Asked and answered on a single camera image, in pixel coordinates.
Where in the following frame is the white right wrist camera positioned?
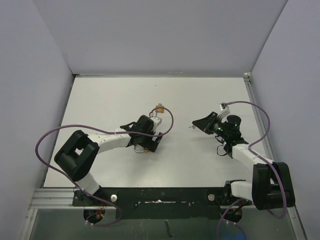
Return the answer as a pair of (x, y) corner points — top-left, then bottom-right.
(217, 102), (231, 120)

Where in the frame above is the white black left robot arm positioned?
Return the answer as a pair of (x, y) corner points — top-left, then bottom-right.
(54, 115), (162, 206)

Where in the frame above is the aluminium frame rail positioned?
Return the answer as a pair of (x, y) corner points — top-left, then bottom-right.
(243, 72), (292, 188)
(20, 187), (306, 240)

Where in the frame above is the small brass padlock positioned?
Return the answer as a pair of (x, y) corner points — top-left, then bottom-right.
(154, 103), (165, 114)

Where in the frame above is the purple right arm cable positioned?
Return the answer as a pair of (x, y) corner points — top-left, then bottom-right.
(216, 100), (287, 240)

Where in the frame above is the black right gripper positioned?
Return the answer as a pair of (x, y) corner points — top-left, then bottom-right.
(193, 112), (230, 140)

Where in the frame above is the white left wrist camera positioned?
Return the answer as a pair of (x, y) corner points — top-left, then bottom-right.
(149, 111), (162, 132)

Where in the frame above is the aluminium right frame rail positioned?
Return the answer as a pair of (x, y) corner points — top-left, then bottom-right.
(243, 72), (292, 188)

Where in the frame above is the large brass padlock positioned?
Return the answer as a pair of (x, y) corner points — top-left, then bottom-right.
(133, 145), (150, 154)

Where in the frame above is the aluminium front frame rail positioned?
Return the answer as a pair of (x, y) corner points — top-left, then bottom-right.
(20, 187), (306, 240)

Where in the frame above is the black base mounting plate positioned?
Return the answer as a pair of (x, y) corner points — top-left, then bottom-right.
(72, 186), (252, 225)

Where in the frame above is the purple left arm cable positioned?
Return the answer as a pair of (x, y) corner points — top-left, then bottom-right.
(34, 107), (175, 227)

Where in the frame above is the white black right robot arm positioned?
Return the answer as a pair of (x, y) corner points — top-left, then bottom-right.
(192, 112), (296, 210)

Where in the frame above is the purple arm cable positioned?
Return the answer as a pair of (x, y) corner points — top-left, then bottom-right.
(34, 107), (175, 227)
(216, 100), (287, 240)

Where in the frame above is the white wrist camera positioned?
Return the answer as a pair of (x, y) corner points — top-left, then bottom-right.
(217, 102), (231, 120)
(149, 111), (162, 132)

